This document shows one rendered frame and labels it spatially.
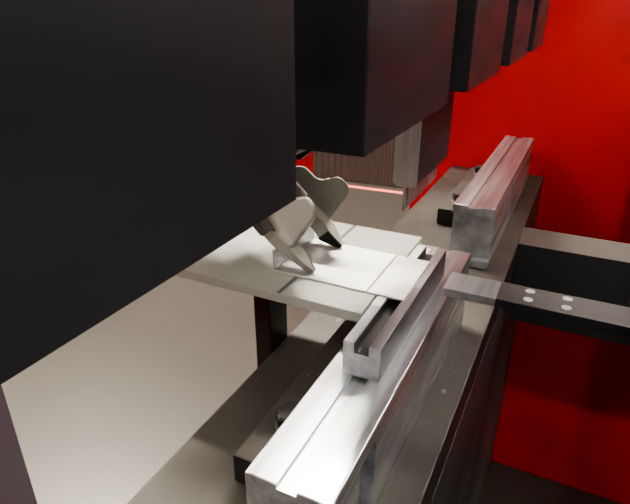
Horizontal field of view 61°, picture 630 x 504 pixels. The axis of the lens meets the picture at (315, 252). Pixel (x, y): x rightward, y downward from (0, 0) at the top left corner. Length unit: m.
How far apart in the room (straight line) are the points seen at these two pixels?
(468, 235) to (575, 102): 0.56
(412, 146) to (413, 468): 0.27
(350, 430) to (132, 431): 1.54
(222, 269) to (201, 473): 0.18
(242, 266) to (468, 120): 0.91
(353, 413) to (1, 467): 1.09
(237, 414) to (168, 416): 1.37
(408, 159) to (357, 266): 0.14
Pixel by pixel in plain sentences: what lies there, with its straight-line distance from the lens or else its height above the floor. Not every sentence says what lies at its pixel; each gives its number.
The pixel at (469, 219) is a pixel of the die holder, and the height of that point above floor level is 0.94.
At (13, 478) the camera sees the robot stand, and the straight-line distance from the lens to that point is 1.45.
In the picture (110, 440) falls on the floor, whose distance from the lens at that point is 1.88.
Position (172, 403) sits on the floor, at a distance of 1.96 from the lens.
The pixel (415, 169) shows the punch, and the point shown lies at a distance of 0.43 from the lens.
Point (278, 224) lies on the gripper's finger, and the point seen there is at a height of 1.05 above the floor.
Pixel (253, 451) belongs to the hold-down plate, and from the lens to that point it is 0.47.
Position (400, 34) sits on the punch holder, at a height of 1.22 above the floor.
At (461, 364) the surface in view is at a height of 0.88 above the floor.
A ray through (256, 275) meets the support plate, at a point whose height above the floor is 1.00.
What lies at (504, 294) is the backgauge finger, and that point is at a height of 1.00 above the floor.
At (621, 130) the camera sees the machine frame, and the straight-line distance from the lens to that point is 1.32.
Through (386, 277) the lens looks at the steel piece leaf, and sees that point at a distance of 0.50.
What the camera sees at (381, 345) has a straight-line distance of 0.41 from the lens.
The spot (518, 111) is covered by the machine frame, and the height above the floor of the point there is 1.01.
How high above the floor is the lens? 1.23
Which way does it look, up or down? 25 degrees down
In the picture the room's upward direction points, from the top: straight up
